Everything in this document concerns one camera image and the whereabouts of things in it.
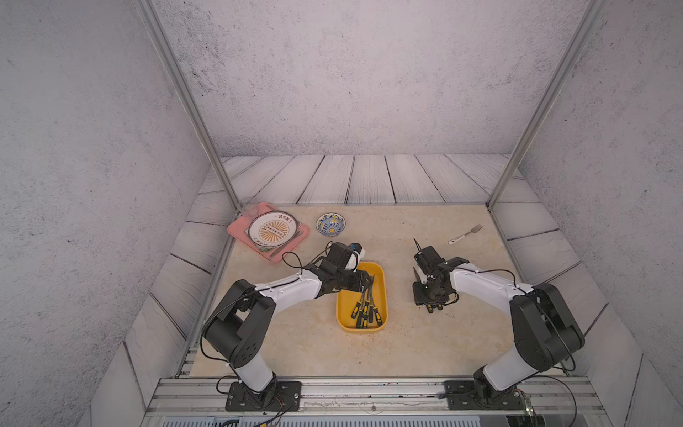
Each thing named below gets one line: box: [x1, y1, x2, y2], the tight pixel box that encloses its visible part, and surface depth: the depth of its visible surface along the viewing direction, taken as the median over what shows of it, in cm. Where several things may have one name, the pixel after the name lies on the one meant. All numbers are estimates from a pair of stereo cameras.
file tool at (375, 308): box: [371, 274, 383, 327], surface depth 91 cm
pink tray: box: [226, 201, 275, 263], surface depth 113 cm
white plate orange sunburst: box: [248, 209, 298, 248], surface depth 113 cm
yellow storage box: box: [336, 261, 389, 334], surface depth 91 cm
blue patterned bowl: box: [315, 211, 347, 238], surface depth 113 cm
